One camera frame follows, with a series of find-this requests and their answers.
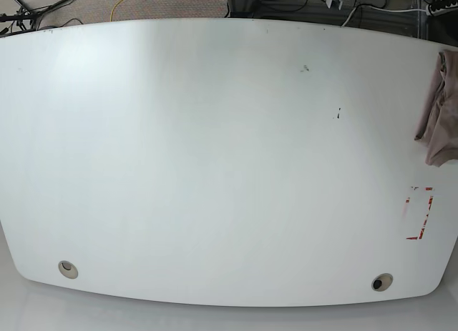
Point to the mauve T-shirt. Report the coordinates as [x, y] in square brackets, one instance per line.
[437, 128]

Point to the right table grommet hole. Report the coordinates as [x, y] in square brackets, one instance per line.
[382, 282]

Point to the table grommet hole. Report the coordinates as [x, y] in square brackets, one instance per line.
[382, 282]
[68, 270]

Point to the left table grommet hole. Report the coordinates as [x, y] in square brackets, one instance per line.
[68, 270]

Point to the red tape rectangle marking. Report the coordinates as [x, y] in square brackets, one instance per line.
[416, 212]

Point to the black tripod legs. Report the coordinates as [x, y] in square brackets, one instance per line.
[27, 19]

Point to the white power strip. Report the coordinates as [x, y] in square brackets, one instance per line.
[439, 7]

